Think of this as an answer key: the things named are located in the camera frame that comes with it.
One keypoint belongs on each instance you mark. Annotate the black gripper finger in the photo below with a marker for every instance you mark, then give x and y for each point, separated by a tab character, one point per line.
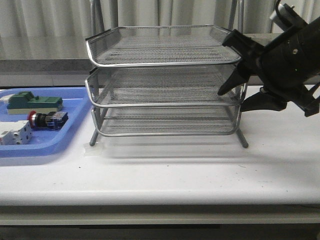
238	77
263	101

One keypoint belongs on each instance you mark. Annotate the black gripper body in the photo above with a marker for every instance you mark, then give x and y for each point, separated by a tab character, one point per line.
284	64

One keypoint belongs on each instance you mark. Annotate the silver mesh tray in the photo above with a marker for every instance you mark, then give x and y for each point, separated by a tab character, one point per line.
137	46
166	121
165	86

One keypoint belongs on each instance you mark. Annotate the red emergency push button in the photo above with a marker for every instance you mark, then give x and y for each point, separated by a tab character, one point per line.
53	120

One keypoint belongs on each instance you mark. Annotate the silver mesh top tray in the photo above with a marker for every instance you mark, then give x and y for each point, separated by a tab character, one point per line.
137	46

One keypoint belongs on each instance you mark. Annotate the silver mesh bottom tray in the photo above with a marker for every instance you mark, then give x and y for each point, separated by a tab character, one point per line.
166	121

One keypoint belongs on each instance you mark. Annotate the white circuit breaker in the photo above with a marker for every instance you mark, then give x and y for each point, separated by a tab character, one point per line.
15	133

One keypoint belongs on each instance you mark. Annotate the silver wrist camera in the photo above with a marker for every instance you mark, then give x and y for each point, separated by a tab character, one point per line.
284	17

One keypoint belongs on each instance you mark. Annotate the silver metal rack frame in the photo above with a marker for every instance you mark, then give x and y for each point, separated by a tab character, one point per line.
96	20

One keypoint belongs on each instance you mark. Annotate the green and beige switch block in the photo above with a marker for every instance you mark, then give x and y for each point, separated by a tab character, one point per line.
25	102

